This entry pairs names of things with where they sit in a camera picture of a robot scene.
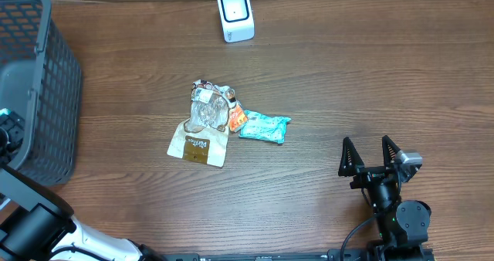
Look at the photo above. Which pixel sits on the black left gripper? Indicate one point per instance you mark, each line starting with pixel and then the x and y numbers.
pixel 11 144

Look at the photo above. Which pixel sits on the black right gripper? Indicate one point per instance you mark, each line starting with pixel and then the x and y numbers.
pixel 367 174

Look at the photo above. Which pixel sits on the teal tissue pack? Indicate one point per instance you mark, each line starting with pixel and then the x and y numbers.
pixel 264 128

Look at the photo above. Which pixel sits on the small orange box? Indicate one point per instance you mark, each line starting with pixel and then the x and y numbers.
pixel 237 118

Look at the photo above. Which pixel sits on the brown clear snack bag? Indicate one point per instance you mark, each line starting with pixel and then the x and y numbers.
pixel 203 137

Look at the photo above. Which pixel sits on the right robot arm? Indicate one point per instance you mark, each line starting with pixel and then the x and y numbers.
pixel 402 225

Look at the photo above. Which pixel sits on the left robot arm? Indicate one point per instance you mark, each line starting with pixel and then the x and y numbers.
pixel 44 227

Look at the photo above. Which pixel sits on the white barcode scanner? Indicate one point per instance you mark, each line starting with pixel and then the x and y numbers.
pixel 237 20

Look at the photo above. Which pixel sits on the small teal white pack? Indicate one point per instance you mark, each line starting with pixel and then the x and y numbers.
pixel 5 111

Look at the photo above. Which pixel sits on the grey plastic mesh basket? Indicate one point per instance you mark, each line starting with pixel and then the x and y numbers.
pixel 42 81

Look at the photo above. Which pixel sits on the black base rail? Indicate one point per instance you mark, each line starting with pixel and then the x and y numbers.
pixel 330 255

